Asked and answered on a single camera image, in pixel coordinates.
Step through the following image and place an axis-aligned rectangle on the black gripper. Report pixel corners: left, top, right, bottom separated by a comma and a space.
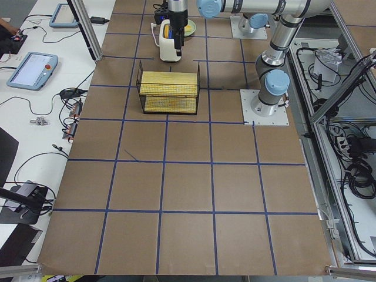
170, 9, 188, 56

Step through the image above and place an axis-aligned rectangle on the cream white two-slot toaster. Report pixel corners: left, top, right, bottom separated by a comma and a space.
159, 19, 182, 62

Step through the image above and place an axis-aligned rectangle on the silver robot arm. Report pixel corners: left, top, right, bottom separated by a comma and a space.
168, 0, 331, 66
197, 1, 310, 117

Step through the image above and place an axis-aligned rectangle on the yellow bread slice in toaster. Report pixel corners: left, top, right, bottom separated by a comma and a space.
163, 24, 172, 39

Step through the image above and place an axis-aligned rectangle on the triangular toasted bread on plate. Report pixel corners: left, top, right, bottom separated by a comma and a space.
184, 25, 196, 33

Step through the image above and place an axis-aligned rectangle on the light green round plate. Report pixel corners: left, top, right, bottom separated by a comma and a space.
184, 19, 197, 38

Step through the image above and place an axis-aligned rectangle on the black power adapter brick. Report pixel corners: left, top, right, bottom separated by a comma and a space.
90, 16, 109, 25

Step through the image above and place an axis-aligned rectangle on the far blue teach pendant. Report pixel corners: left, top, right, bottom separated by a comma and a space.
49, 3, 78, 28

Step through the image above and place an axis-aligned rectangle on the blue teach pendant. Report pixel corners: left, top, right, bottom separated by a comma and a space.
6, 52, 59, 91
49, 3, 78, 28

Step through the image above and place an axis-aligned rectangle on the near blue teach pendant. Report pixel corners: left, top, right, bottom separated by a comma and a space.
6, 52, 59, 91

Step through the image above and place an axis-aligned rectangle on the crumpled white paper bag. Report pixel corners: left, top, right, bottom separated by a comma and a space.
313, 48, 342, 83

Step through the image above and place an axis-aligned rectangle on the white toaster power cord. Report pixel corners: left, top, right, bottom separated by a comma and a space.
150, 22, 161, 49

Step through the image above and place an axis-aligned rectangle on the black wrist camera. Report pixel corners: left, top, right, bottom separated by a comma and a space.
154, 7, 169, 25

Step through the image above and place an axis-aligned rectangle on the black wire rack with mats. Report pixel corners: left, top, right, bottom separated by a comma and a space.
136, 63, 200, 115

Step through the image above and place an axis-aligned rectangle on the aluminium frame post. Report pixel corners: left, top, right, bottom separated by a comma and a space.
67, 0, 103, 62

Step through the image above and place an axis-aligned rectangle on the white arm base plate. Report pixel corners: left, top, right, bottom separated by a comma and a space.
240, 89, 289, 126

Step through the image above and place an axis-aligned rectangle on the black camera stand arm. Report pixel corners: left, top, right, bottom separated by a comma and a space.
1, 186, 47, 210

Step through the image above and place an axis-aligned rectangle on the black cable bundle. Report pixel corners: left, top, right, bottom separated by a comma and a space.
340, 158, 376, 200

